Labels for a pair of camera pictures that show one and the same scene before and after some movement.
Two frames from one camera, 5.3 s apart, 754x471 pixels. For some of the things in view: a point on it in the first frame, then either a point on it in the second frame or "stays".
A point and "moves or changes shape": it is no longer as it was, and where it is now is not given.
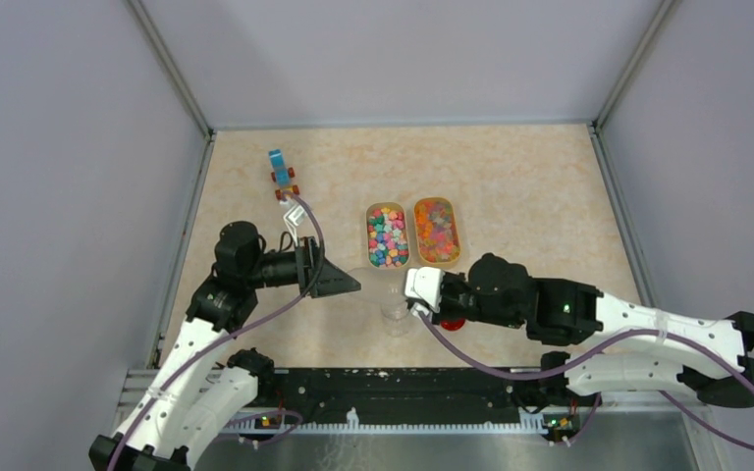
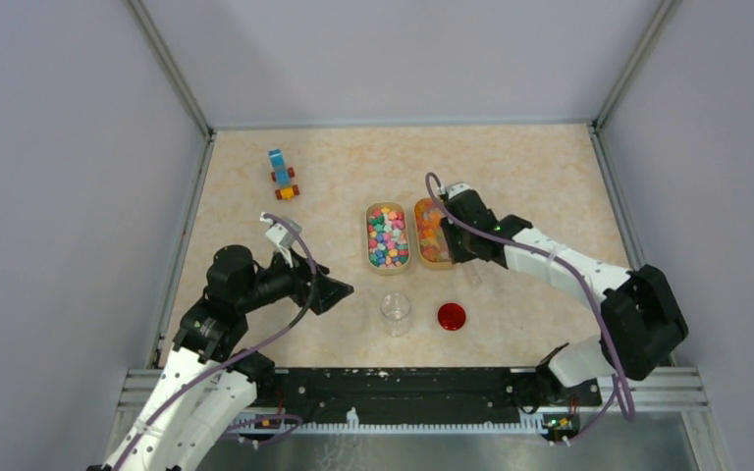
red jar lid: [454, 324] stays
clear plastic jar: [395, 315] stays
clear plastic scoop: [385, 285] moves or changes shape
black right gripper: [443, 312] → [457, 253]
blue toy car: [282, 176] stays
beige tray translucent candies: [437, 230] stays
